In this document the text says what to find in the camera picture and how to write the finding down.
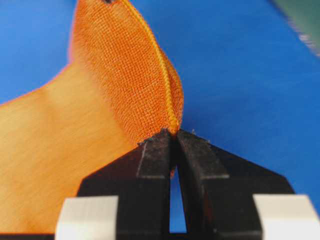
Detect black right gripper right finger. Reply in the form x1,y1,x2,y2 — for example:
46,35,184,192
177,130,294,240

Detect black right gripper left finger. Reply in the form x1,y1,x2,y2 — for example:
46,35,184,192
77,129,172,240

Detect orange towel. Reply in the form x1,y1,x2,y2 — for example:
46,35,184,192
0,0,184,234

